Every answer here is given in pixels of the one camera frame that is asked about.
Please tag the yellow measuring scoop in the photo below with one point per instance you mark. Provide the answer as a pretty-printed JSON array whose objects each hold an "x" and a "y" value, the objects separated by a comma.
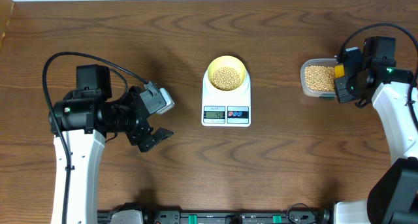
[{"x": 339, "y": 71}]

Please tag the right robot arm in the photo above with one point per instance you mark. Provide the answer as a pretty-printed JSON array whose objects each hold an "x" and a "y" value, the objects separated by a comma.
[{"x": 393, "y": 95}]

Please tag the pale yellow bowl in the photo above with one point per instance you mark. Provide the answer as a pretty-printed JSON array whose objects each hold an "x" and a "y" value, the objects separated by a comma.
[{"x": 227, "y": 61}]

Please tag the soybeans in bowl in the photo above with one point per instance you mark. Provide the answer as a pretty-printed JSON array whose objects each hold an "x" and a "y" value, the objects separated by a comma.
[{"x": 226, "y": 78}]

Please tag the cardboard panel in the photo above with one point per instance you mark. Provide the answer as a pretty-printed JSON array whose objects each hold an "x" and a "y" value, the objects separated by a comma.
[{"x": 6, "y": 9}]

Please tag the white digital kitchen scale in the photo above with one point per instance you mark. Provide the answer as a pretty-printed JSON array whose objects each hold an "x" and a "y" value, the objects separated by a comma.
[{"x": 226, "y": 108}]

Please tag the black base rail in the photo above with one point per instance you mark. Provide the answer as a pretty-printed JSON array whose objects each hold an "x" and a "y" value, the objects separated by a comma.
[{"x": 143, "y": 216}]

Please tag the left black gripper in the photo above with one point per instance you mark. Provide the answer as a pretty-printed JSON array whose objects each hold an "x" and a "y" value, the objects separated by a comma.
[{"x": 138, "y": 134}]

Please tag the clear plastic container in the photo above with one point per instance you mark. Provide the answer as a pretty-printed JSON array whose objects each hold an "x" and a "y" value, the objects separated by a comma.
[{"x": 328, "y": 62}]

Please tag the soybeans pile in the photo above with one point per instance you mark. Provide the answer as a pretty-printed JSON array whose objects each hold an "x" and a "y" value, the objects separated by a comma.
[{"x": 320, "y": 78}]

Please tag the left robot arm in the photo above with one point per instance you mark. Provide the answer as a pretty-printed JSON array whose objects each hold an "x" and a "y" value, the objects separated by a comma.
[{"x": 85, "y": 124}]

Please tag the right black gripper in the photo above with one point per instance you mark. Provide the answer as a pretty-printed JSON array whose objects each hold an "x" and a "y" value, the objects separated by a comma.
[{"x": 343, "y": 95}]

